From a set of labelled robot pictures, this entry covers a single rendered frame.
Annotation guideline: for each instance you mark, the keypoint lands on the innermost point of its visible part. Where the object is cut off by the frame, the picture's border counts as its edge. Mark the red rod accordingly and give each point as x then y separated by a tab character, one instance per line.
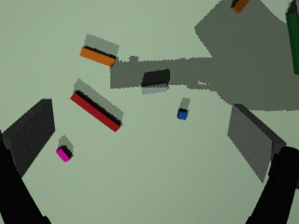
96	111

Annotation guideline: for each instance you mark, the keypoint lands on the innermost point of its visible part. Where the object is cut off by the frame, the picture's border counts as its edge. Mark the short magenta block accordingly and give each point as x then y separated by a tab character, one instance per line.
63	153

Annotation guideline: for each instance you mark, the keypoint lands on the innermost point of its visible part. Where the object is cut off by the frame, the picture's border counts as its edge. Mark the grey rod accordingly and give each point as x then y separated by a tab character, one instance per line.
153	87

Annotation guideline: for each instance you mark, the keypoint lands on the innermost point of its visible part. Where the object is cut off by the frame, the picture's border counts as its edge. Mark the green rod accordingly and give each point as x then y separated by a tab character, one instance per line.
293	28

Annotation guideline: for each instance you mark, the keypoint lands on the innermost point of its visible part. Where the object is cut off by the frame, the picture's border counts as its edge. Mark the orange rod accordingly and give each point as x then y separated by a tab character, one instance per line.
239	5
97	56

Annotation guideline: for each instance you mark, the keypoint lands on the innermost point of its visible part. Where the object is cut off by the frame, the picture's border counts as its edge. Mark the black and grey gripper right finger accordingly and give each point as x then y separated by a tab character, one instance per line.
260	146

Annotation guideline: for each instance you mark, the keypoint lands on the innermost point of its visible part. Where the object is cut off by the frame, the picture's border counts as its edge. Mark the small blue cube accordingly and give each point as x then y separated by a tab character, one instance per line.
182	114

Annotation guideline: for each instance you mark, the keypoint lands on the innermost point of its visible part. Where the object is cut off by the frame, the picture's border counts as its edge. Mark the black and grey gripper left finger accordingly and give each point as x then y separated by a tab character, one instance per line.
20	144

